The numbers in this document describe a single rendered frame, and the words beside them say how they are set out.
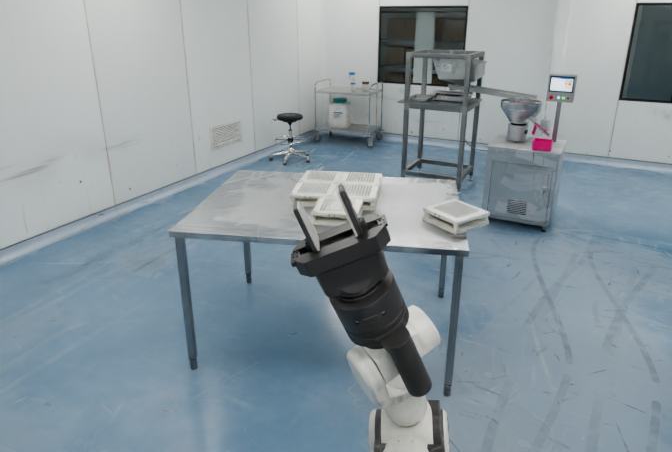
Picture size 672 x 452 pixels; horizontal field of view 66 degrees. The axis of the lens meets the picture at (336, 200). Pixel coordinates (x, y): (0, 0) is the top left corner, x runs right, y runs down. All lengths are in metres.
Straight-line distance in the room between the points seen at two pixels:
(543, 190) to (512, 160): 0.38
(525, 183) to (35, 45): 4.33
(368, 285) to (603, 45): 7.09
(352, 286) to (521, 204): 4.49
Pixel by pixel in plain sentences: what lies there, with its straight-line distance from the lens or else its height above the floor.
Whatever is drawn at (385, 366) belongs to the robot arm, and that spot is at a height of 1.48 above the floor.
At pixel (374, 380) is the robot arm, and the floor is 1.47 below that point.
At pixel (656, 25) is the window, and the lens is 7.61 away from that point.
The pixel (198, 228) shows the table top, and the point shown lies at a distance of 2.79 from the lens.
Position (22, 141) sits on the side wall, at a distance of 5.00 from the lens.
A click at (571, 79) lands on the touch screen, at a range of 5.20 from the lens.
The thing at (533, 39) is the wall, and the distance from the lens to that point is 7.67.
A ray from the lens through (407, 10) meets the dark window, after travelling 8.10.
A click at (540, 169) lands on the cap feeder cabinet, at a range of 4.97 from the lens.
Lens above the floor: 1.92
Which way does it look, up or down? 20 degrees down
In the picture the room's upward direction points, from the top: straight up
